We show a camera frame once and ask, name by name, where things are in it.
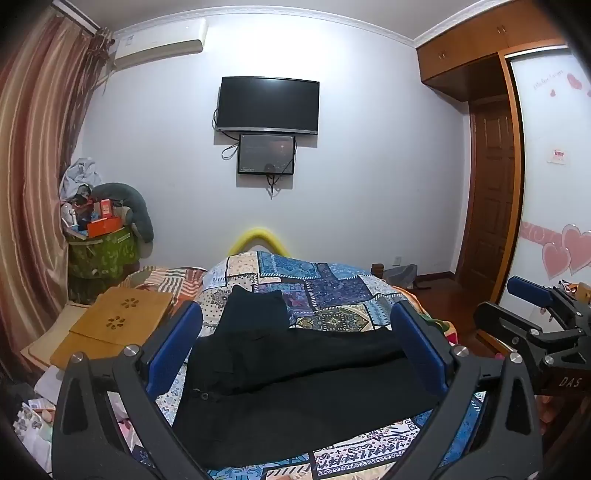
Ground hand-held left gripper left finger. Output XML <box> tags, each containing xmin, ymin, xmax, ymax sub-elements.
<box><xmin>53</xmin><ymin>300</ymin><xmax>208</xmax><ymax>480</ymax></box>

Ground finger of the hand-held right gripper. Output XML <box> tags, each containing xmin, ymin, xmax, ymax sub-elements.
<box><xmin>506</xmin><ymin>275</ymin><xmax>578</xmax><ymax>309</ymax></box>
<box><xmin>474</xmin><ymin>301</ymin><xmax>557</xmax><ymax>365</ymax></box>

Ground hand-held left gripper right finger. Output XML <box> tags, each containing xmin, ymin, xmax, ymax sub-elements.
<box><xmin>390</xmin><ymin>300</ymin><xmax>543</xmax><ymax>480</ymax></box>

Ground black pants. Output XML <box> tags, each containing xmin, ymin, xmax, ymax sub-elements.
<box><xmin>171</xmin><ymin>285</ymin><xmax>445</xmax><ymax>469</ymax></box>

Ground person's right hand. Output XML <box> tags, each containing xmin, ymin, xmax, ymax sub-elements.
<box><xmin>538</xmin><ymin>393</ymin><xmax>563</xmax><ymax>437</ymax></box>

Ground wooden lap desk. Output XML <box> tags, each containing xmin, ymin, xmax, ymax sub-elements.
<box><xmin>50</xmin><ymin>286</ymin><xmax>175</xmax><ymax>368</ymax></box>

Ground orange striped quilt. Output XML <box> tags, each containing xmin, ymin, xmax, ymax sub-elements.
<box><xmin>124</xmin><ymin>265</ymin><xmax>209</xmax><ymax>303</ymax></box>

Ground white heart-decal wardrobe door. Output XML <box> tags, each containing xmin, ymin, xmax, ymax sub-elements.
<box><xmin>502</xmin><ymin>45</ymin><xmax>591</xmax><ymax>308</ymax></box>

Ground brown wooden door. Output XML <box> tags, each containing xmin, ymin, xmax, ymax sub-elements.
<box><xmin>456</xmin><ymin>98</ymin><xmax>519</xmax><ymax>288</ymax></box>

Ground blue patchwork blanket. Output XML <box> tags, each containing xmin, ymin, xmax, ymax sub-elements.
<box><xmin>134</xmin><ymin>249</ymin><xmax>491</xmax><ymax>480</ymax></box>

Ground green fabric storage bin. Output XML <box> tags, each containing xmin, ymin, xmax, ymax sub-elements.
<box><xmin>67</xmin><ymin>226</ymin><xmax>140</xmax><ymax>281</ymax></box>

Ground beige board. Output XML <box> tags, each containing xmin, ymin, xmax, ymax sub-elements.
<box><xmin>20</xmin><ymin>301</ymin><xmax>95</xmax><ymax>371</ymax></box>

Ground yellow foam headboard pad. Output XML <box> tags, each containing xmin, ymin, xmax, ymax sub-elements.
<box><xmin>226</xmin><ymin>226</ymin><xmax>287</xmax><ymax>256</ymax></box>

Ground orange box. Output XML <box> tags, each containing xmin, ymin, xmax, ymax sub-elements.
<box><xmin>86</xmin><ymin>217</ymin><xmax>125</xmax><ymax>239</ymax></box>

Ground grey curved pillow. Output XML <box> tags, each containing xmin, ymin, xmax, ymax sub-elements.
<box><xmin>91</xmin><ymin>183</ymin><xmax>155</xmax><ymax>244</ymax></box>

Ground pile of papers and clutter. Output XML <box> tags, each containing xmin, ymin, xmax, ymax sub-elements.
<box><xmin>8</xmin><ymin>367</ymin><xmax>63</xmax><ymax>464</ymax></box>

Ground grey crumpled cloth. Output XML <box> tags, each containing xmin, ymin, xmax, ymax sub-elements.
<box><xmin>58</xmin><ymin>158</ymin><xmax>103</xmax><ymax>197</ymax></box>

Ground wooden overhead cabinet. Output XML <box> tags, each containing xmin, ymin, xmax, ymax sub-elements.
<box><xmin>416</xmin><ymin>18</ymin><xmax>570</xmax><ymax>95</ymax></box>

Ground striped brown curtain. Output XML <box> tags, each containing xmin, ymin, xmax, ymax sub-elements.
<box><xmin>0</xmin><ymin>0</ymin><xmax>116</xmax><ymax>374</ymax></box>

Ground white air conditioner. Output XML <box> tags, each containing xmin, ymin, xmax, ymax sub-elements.
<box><xmin>111</xmin><ymin>21</ymin><xmax>209</xmax><ymax>71</ymax></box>

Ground black television cable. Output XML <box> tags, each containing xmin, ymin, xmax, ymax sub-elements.
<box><xmin>212</xmin><ymin>107</ymin><xmax>241</xmax><ymax>162</ymax></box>

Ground small black wall monitor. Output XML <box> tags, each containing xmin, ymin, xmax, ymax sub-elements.
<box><xmin>237</xmin><ymin>133</ymin><xmax>297</xmax><ymax>176</ymax></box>

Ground black wall television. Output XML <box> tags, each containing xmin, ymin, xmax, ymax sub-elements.
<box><xmin>216</xmin><ymin>76</ymin><xmax>321</xmax><ymax>136</ymax></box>

